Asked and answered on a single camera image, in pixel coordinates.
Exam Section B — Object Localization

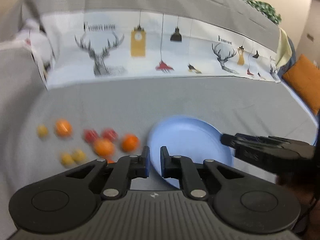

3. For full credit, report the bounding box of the red fruit right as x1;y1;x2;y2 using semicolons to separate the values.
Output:
101;128;118;142

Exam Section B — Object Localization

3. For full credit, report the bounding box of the red fruit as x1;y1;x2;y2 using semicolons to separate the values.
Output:
101;128;118;142
82;129;99;144

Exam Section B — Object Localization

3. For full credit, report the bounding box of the pale yellow cloth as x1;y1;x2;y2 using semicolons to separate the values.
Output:
276;28;292;70

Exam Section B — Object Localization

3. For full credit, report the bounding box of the orange fruit front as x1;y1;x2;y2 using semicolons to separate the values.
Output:
92;138;115;157

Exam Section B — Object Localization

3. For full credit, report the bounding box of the deer print sofa cloth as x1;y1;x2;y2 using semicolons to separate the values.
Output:
15;10;279;88

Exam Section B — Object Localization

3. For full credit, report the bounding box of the orange cushion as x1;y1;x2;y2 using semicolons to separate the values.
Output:
281;54;320;115

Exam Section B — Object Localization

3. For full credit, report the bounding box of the small yellow fruit far left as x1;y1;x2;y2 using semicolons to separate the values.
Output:
36;125;49;138

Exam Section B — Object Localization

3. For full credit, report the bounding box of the light blue plate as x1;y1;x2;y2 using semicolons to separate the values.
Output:
146;115;234;190

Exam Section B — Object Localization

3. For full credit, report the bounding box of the green patterned blanket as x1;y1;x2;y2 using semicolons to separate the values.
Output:
242;0;282;25

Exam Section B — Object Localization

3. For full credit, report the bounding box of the grey sofa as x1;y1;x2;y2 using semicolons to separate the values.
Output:
1;0;319;239

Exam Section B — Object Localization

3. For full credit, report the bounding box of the red fruit left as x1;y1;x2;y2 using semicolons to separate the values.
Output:
82;129;99;144

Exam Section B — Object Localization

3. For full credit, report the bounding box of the orange fruit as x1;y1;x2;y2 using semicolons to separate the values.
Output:
55;119;73;138
120;134;140;152
92;138;115;157

